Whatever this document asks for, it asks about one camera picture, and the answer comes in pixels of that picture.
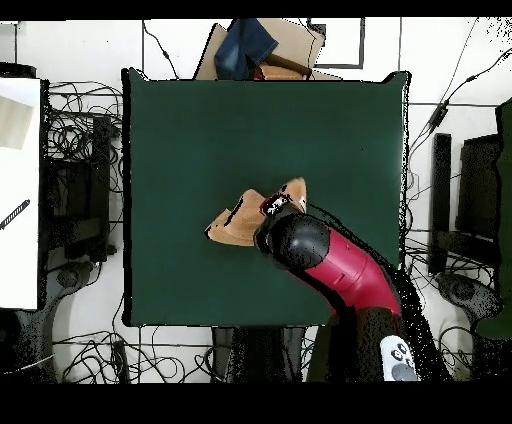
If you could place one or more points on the black equipment stand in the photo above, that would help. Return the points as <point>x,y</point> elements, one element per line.
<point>100,140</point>

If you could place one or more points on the black upright post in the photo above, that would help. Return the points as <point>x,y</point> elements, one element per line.
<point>440,180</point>

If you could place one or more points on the black power strip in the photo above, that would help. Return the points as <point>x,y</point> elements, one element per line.
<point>121,360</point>

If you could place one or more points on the black square floor frame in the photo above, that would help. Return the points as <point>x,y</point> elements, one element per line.
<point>362,40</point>

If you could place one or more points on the office chair base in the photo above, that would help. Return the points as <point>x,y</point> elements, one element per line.
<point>464,292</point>
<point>68,278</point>

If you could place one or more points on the peach terry towel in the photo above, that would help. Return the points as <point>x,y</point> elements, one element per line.
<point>240,224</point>

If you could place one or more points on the white table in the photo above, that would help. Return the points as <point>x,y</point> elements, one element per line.
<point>20,260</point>

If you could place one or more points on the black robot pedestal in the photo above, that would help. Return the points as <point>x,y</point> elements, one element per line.
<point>260,356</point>

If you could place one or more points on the orange cloth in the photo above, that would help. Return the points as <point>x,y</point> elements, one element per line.
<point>280,74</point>

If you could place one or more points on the black striped tool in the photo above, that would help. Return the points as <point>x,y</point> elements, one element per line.
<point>16,213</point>

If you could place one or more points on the black panel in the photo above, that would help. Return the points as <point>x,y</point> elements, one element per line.
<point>478,188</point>

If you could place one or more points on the dark green table cloth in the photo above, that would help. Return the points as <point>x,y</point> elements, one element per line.
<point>180,140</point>

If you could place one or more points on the brown cardboard box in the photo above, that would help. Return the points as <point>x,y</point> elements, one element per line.
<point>296,40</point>

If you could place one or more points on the blue jeans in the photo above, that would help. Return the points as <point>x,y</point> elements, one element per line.
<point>240,48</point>

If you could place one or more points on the beige block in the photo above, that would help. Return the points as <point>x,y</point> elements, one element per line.
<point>14,124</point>

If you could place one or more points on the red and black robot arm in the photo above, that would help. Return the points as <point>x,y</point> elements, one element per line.
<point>340,268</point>

